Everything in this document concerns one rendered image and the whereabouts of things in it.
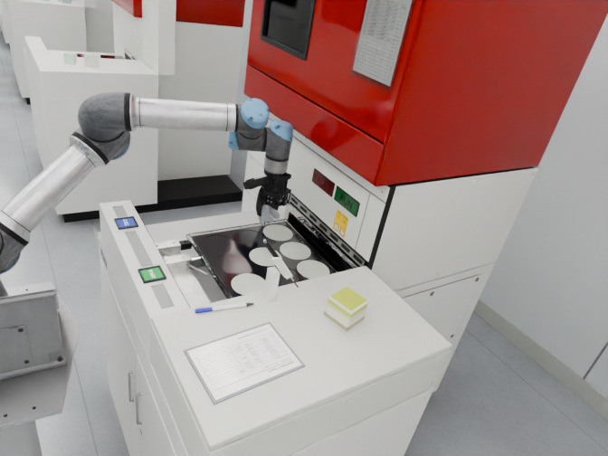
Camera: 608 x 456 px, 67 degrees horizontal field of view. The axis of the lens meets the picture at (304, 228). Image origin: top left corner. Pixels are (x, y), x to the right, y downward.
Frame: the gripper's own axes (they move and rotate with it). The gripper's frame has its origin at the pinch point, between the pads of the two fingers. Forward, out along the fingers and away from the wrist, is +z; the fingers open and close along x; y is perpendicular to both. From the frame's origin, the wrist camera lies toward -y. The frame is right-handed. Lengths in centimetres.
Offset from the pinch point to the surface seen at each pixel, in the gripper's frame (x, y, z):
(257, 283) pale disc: -27.3, 17.8, 1.5
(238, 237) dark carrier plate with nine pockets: -11.9, -0.9, 1.6
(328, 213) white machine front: 4.7, 21.4, -10.2
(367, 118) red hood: -6, 30, -46
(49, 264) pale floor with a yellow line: 7, -139, 92
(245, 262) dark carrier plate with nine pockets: -21.5, 9.3, 1.6
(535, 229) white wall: 139, 85, 24
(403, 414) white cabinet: -30, 67, 16
